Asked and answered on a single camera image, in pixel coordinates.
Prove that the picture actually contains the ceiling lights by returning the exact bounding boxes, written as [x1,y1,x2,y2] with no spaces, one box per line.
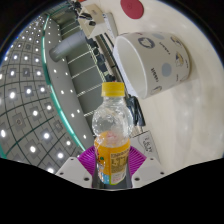
[0,22,88,175]

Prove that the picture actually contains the black stapler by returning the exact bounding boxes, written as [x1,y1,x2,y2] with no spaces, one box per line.
[77,11,98,28]

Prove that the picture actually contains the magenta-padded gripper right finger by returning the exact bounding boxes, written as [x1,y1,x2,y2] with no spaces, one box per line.
[125,145,166,188]

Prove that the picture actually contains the flat round red coaster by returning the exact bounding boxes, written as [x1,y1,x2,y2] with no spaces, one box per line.
[119,0,145,20]

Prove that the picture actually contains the yellow-capped clear drink bottle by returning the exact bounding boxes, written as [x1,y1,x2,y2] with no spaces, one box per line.
[91,81,135,186]

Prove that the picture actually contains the black office chairs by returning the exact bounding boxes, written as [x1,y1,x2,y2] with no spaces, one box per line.
[85,35,118,85]

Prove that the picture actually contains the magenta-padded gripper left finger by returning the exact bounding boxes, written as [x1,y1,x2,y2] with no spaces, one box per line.
[54,145,99,190]

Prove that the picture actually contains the white mug with blue handle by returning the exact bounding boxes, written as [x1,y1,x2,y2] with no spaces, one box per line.
[112,31,192,100]

